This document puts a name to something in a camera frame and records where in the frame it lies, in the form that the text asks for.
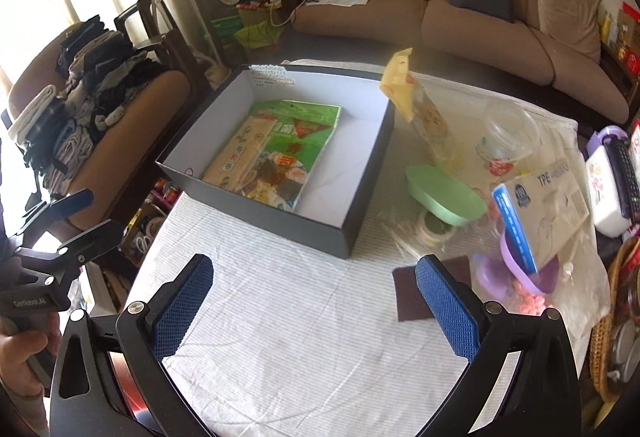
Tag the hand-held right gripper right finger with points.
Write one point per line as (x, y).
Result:
(447, 312)

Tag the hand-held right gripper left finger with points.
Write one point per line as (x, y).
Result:
(182, 312)

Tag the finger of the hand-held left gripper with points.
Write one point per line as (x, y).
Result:
(75, 203)
(100, 237)

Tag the white blue glove box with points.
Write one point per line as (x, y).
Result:
(545, 212)

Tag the white cardboard box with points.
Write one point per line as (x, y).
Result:
(350, 152)

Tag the clear plastic cup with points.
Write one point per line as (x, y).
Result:
(510, 127)

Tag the dark desktop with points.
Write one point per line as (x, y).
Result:
(350, 51)

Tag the person's left hand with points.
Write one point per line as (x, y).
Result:
(15, 362)

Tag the brown sponge block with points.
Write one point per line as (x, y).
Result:
(405, 292)

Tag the light purple small cup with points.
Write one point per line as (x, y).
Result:
(487, 272)

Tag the pink flower clips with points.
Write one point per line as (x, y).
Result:
(527, 299)

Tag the purple plastic bowl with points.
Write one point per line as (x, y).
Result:
(515, 267)

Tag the clear tape roll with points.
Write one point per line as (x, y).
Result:
(424, 223)

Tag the brown armchair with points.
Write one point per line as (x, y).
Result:
(140, 127)

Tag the green oval dish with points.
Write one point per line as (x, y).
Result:
(445, 194)

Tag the white striped tablecloth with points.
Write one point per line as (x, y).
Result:
(300, 342)

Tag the pile of folded clothes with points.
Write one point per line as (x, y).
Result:
(100, 77)

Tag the clear plastic bag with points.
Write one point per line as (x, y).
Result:
(580, 297)

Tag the wicker basket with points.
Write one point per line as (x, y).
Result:
(602, 347)

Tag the dark wooden chair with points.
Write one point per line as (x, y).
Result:
(170, 37)

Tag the white floral box purple lid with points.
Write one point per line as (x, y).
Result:
(602, 192)

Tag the yellow snack pouch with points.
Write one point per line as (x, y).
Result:
(425, 117)

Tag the green sushi kit packet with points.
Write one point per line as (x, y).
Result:
(300, 127)

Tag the black remote control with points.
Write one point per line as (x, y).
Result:
(625, 177)

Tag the green yellow bag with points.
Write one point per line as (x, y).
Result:
(257, 36)

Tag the brown sofa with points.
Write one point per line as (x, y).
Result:
(360, 12)

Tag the white papers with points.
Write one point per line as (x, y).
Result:
(330, 1)

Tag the red packet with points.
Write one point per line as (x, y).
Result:
(629, 32)

